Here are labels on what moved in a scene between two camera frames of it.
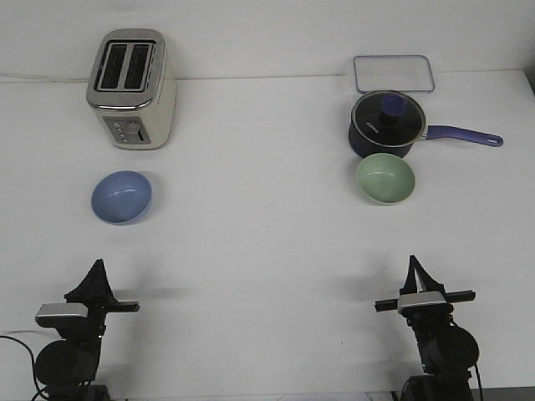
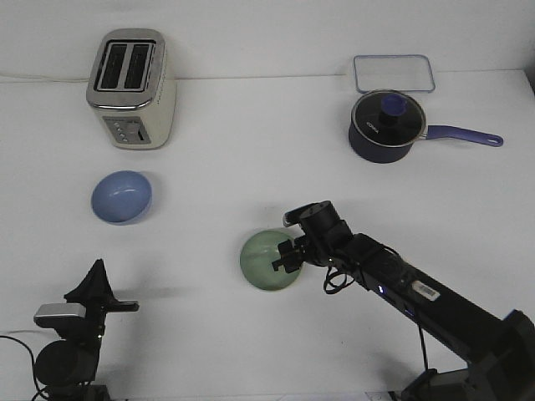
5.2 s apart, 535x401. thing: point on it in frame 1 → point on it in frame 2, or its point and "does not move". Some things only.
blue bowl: x=121 y=197 does not move
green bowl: x=384 y=180 → x=257 y=254
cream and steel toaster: x=131 y=88 does not move
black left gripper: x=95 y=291 does not move
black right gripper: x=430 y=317 → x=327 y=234
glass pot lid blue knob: x=389 y=117 does not move
